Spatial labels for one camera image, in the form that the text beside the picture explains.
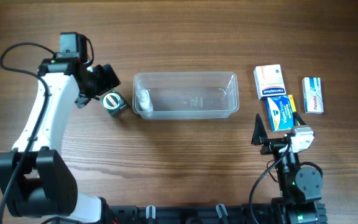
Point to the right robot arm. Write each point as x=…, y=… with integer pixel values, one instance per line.
x=300, y=183

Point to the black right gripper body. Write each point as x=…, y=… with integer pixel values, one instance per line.
x=273, y=145

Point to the white Panadol caplet box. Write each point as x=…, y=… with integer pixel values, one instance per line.
x=312, y=94

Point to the blue VapoDrops lozenge box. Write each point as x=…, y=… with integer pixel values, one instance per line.
x=280, y=112

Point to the green Zam-Buk ointment box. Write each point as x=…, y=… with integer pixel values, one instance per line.
x=113, y=103

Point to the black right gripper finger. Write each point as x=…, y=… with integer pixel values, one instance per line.
x=259, y=136
x=297, y=121

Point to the clear plastic container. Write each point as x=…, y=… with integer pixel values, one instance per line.
x=188, y=95

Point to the white Hansaplast plaster box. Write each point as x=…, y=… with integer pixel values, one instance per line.
x=269, y=81

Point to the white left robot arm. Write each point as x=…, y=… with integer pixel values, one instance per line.
x=34, y=179

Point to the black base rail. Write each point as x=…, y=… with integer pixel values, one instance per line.
x=191, y=214

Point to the white calamine lotion bottle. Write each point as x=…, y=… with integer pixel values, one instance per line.
x=144, y=100

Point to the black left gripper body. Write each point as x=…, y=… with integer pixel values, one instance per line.
x=100, y=81

